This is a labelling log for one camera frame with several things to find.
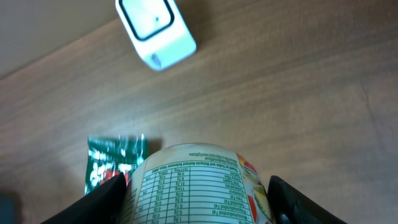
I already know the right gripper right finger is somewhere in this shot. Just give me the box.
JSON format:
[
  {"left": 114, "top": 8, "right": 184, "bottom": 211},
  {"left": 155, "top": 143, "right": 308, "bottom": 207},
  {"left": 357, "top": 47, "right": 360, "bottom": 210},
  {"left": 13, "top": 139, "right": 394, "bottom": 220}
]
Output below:
[{"left": 267, "top": 175, "right": 346, "bottom": 224}]

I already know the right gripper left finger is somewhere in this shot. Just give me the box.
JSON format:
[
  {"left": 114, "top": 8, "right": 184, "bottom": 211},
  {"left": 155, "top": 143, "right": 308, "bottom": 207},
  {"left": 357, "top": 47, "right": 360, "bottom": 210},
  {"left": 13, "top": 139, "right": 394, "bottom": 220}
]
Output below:
[{"left": 43, "top": 173, "right": 126, "bottom": 224}]

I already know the green 3M gloves packet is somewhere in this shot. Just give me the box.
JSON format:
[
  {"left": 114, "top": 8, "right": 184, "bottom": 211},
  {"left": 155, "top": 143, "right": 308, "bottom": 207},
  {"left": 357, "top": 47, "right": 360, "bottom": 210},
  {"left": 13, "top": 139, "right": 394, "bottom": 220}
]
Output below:
[{"left": 85, "top": 134, "right": 149, "bottom": 195}]

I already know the green lid jar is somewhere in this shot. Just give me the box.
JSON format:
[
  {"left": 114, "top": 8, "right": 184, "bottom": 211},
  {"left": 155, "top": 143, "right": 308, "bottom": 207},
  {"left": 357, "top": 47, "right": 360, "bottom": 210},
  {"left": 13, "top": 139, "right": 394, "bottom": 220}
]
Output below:
[{"left": 118, "top": 143, "right": 275, "bottom": 224}]

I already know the white barcode scanner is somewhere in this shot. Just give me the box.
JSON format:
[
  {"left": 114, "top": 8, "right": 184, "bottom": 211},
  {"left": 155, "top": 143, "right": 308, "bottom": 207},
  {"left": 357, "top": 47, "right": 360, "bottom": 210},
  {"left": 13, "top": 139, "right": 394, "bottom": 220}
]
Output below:
[{"left": 115, "top": 0, "right": 197, "bottom": 71}]

